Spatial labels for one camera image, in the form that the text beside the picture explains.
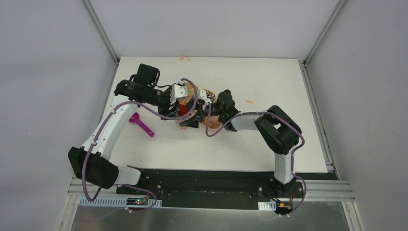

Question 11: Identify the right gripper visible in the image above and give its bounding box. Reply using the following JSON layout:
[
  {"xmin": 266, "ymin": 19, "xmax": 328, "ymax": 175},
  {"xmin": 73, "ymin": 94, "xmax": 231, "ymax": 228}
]
[{"xmin": 179, "ymin": 94, "xmax": 226, "ymax": 128}]

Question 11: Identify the red jar lid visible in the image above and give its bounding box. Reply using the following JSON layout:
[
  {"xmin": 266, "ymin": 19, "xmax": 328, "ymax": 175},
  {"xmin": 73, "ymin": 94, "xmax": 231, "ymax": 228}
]
[{"xmin": 178, "ymin": 104, "xmax": 190, "ymax": 117}]

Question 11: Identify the magenta plastic scoop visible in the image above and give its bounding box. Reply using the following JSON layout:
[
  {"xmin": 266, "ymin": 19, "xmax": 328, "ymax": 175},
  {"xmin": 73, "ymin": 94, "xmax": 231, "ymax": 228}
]
[{"xmin": 128, "ymin": 112, "xmax": 155, "ymax": 138}]

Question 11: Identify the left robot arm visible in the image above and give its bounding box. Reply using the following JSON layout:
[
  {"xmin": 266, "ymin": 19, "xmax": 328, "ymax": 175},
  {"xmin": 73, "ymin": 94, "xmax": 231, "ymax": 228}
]
[{"xmin": 68, "ymin": 64, "xmax": 179, "ymax": 195}]

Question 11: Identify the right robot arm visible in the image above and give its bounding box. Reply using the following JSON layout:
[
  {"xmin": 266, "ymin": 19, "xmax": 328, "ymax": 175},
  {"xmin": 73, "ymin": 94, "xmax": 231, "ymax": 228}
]
[{"xmin": 179, "ymin": 90, "xmax": 305, "ymax": 197}]

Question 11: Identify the tray of popsicle candies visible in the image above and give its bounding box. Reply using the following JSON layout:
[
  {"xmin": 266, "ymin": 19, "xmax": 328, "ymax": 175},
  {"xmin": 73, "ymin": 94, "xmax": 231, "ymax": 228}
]
[{"xmin": 202, "ymin": 115, "xmax": 222, "ymax": 129}]

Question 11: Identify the tray of gummy candies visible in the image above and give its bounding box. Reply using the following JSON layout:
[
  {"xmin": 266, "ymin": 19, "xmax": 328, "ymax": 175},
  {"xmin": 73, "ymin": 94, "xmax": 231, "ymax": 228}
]
[{"xmin": 184, "ymin": 82, "xmax": 194, "ymax": 102}]

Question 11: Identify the tray of lollipop candies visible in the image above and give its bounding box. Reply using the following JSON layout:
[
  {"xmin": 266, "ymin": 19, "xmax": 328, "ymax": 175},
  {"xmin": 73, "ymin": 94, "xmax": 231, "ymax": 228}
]
[{"xmin": 205, "ymin": 90, "xmax": 217, "ymax": 103}]

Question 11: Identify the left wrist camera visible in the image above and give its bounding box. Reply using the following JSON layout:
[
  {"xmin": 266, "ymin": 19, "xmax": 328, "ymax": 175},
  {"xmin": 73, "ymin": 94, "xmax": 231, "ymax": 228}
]
[{"xmin": 170, "ymin": 84, "xmax": 189, "ymax": 104}]

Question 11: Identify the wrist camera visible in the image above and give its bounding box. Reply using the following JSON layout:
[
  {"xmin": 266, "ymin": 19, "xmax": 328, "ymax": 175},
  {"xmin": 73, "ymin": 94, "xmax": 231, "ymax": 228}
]
[
  {"xmin": 170, "ymin": 84, "xmax": 189, "ymax": 104},
  {"xmin": 198, "ymin": 90, "xmax": 211, "ymax": 104}
]

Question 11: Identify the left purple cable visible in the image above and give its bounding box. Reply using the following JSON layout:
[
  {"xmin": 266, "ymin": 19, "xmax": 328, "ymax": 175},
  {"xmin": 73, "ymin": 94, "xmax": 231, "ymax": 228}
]
[{"xmin": 81, "ymin": 78, "xmax": 199, "ymax": 214}]

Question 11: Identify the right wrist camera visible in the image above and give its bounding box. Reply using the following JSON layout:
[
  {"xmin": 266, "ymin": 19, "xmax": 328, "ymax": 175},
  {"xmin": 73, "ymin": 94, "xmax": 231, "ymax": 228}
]
[{"xmin": 198, "ymin": 90, "xmax": 211, "ymax": 104}]

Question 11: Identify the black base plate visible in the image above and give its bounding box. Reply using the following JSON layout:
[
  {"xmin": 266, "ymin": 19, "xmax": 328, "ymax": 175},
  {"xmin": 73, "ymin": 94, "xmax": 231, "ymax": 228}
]
[{"xmin": 116, "ymin": 168, "xmax": 304, "ymax": 210}]

